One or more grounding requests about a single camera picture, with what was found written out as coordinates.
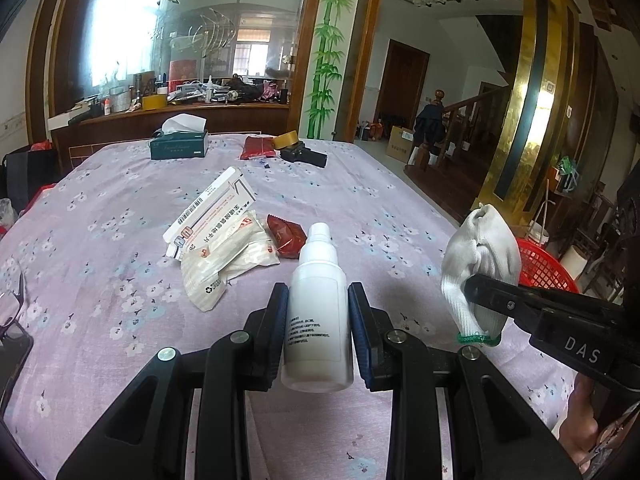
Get golden framed panel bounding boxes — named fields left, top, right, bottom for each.
left=472, top=0, right=581, bottom=224

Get person's right forearm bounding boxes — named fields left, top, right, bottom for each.
left=582, top=405, right=640, bottom=480

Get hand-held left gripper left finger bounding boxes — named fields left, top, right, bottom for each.
left=55, top=282, right=291, bottom=480

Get black smartphone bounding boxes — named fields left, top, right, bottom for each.
left=0, top=319, right=35, bottom=412

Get white plastic bottle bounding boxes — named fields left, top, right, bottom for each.
left=280, top=223, right=355, bottom=394

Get pile of assorted household items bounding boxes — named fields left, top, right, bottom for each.
left=65, top=70, right=291, bottom=116

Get black-framed eyeglasses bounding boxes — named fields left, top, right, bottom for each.
left=0, top=258, right=27, bottom=331

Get long white medicine box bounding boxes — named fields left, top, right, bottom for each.
left=163, top=166, right=259, bottom=261

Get purple floral tablecloth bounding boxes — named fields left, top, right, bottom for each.
left=0, top=132, right=577, bottom=480

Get dark jacket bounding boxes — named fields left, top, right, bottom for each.
left=415, top=102, right=447, bottom=146

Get dark red packet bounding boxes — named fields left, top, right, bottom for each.
left=241, top=135, right=277, bottom=163

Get black pistol-shaped tool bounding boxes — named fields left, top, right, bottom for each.
left=279, top=141, right=330, bottom=169

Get white plastic wrapper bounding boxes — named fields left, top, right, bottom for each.
left=179, top=210, right=282, bottom=314

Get black bag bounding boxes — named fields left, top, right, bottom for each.
left=1, top=144, right=57, bottom=214

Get wooden sideboard cabinet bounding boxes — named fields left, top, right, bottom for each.
left=47, top=102, right=292, bottom=171

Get white bucket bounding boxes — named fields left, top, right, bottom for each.
left=559, top=246, right=590, bottom=282

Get green bamboo wall decal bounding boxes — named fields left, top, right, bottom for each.
left=306, top=0, right=351, bottom=139

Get red plastic mesh basket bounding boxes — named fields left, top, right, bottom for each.
left=515, top=237, right=581, bottom=296

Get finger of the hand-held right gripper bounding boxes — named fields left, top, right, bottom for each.
left=462, top=272, right=551, bottom=334

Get green plastic bag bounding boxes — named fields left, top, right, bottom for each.
left=556, top=156, right=582, bottom=194

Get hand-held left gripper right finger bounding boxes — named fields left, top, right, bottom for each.
left=347, top=282, right=576, bottom=480

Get person's right hand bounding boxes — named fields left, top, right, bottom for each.
left=559, top=374, right=609, bottom=462

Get white cotton glove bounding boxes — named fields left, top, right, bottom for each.
left=440, top=202, right=524, bottom=347

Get brown cardboard box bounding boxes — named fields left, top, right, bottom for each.
left=386, top=125, right=419, bottom=164

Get clear plastic bag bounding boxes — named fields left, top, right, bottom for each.
left=0, top=199, right=20, bottom=236

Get brown wooden door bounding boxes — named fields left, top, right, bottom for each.
left=380, top=39, right=431, bottom=129

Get green tissue box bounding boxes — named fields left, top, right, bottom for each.
left=149, top=114, right=210, bottom=161

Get wooden staircase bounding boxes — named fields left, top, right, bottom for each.
left=404, top=80, right=516, bottom=212

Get dark red foil wrapper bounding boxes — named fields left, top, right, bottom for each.
left=266, top=213, right=309, bottom=260

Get wood-framed glass partition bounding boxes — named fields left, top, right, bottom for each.
left=25, top=0, right=389, bottom=147

